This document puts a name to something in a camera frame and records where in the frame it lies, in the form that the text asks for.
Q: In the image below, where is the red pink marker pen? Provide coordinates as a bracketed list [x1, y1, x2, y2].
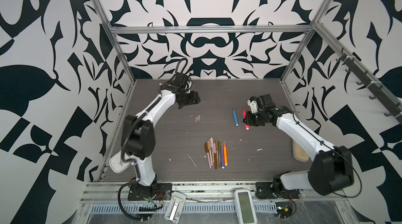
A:
[242, 109, 249, 130]

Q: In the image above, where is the blue marker pen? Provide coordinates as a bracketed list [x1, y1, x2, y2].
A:
[232, 109, 239, 126]

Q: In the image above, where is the orange marker pen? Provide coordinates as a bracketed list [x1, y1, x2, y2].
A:
[223, 141, 228, 166]

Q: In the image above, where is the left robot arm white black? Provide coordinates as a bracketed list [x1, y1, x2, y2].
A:
[115, 73, 201, 188]

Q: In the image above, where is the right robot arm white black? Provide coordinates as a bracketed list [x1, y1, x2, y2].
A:
[243, 94, 355, 196]

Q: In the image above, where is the light pink marker pen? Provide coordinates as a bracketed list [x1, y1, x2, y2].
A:
[209, 137, 214, 166]

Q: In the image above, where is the gold tan marker pen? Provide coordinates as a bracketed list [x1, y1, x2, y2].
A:
[207, 141, 214, 165]

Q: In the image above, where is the green marker pen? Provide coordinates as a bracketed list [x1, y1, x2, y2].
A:
[217, 141, 222, 168]

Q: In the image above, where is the purple marker pen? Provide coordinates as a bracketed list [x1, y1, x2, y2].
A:
[219, 142, 225, 169]

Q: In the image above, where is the beige whiteboard eraser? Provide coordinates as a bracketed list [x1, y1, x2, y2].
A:
[292, 140, 309, 162]

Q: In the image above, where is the white square clock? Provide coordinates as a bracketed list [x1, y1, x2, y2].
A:
[108, 151, 131, 174]

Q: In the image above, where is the small green led circuit board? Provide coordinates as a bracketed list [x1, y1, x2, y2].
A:
[275, 201, 297, 219]

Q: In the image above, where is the white handheld display device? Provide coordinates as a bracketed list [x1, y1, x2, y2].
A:
[233, 189, 258, 224]

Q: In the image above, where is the white grey remote device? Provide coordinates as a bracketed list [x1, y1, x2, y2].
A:
[164, 192, 187, 224]

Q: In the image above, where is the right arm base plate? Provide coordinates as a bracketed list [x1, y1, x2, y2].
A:
[255, 181, 300, 200]

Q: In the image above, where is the black corrugated cable hose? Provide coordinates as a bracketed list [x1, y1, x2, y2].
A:
[117, 178, 164, 221]

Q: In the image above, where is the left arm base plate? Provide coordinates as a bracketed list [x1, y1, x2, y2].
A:
[128, 182, 172, 201]

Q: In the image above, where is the black coat hook rail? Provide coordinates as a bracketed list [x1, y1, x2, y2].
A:
[337, 48, 402, 124]

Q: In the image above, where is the aluminium frame front rail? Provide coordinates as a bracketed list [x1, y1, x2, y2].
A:
[80, 179, 346, 204]

